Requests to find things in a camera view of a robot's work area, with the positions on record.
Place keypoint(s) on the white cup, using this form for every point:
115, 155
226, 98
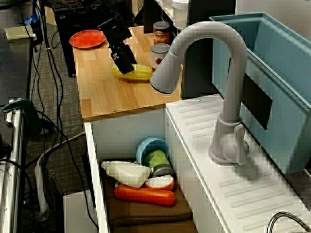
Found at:
128, 173

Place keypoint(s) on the white cabinet panel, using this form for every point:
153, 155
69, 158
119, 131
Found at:
77, 213

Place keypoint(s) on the teal plastic bin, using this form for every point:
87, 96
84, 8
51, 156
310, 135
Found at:
279, 72

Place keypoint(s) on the green clamp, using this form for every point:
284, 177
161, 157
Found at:
26, 106

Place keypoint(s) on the orange toy carrot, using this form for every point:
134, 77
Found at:
145, 195

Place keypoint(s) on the green glass jar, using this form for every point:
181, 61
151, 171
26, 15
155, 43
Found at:
158, 160

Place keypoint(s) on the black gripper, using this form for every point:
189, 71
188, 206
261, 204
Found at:
115, 30

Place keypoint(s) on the white power strip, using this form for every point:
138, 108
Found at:
40, 189

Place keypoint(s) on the metal table frame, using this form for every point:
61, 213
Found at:
14, 157

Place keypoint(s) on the light blue bowl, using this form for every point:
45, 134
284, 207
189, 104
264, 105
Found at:
143, 148

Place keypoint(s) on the white toy sink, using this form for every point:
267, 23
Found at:
243, 194

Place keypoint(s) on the yellow sticky note pad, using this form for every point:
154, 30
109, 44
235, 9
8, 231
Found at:
18, 32

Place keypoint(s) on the black equipment case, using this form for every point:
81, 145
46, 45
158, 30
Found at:
73, 19

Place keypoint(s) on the yellow toy corn cob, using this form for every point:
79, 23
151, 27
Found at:
142, 72

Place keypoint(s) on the red plate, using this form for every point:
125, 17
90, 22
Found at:
85, 38

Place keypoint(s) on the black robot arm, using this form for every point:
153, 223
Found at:
104, 8

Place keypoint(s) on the black upright board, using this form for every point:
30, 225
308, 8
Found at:
204, 60

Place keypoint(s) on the steel cooking pot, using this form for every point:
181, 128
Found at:
277, 218

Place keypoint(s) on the grey toy faucet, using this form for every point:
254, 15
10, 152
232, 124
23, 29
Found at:
233, 72

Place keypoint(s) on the tomato soup can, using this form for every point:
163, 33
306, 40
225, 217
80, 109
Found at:
158, 58

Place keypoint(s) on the red and white bowl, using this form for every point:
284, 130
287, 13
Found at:
160, 182

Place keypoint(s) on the orange beans can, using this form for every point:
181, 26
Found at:
161, 32

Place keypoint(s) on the brown folded cloth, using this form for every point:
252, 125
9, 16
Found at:
145, 216

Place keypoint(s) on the clear jar white lid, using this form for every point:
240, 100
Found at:
181, 14

